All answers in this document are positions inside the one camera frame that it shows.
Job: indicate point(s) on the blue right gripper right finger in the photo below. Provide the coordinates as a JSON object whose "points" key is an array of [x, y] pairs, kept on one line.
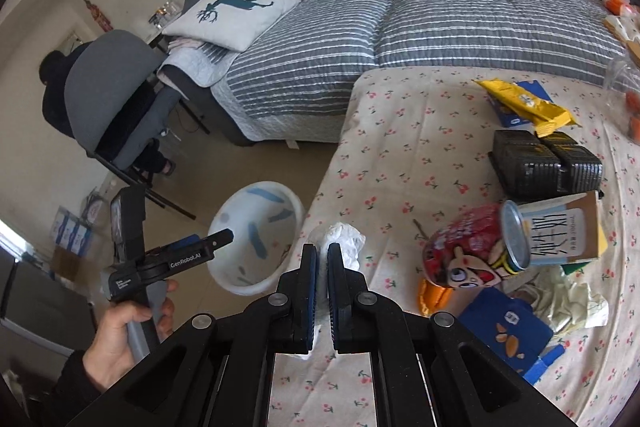
{"points": [[341, 282]]}

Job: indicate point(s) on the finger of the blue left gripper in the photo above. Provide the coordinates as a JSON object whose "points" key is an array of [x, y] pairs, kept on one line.
{"points": [[213, 242], [192, 241]]}

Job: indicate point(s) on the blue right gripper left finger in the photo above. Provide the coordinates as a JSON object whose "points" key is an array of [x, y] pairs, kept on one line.
{"points": [[304, 302]]}

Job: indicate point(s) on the white tissue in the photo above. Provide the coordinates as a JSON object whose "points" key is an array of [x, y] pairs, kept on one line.
{"points": [[350, 240]]}

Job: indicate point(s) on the red cartoon can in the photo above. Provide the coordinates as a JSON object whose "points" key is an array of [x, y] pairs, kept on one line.
{"points": [[475, 246]]}

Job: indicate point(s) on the blue snack box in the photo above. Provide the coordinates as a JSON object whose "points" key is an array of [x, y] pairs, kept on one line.
{"points": [[509, 327]]}

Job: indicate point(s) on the pale green paper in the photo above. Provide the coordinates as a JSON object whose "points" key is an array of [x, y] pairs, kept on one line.
{"points": [[564, 305]]}

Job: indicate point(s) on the white blue-patterned trash bin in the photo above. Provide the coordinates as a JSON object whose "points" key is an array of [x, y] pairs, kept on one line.
{"points": [[265, 218]]}

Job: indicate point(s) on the left hand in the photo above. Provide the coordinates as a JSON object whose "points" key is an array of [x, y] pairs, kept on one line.
{"points": [[109, 357]]}

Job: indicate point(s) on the grey striped quilt cover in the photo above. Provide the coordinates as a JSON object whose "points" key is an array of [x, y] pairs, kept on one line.
{"points": [[295, 81]]}

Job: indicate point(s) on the grey office chair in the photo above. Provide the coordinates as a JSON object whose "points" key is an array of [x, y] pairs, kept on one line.
{"points": [[99, 85]]}

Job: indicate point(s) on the black plastic tray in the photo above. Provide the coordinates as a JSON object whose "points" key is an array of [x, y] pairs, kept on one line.
{"points": [[531, 169]]}

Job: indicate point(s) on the light blue milk carton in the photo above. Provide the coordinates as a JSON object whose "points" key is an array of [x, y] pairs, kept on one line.
{"points": [[564, 230]]}

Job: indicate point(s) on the white deer print pillow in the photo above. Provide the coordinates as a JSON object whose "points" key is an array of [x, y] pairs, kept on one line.
{"points": [[231, 24]]}

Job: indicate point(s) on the small blue box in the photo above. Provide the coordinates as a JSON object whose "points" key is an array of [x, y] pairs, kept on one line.
{"points": [[512, 101]]}

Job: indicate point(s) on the yellow snack wrapper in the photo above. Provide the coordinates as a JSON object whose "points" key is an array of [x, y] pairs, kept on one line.
{"points": [[545, 116]]}

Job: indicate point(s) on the clear jar with tomatoes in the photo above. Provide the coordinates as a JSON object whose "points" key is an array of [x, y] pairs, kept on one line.
{"points": [[621, 84]]}

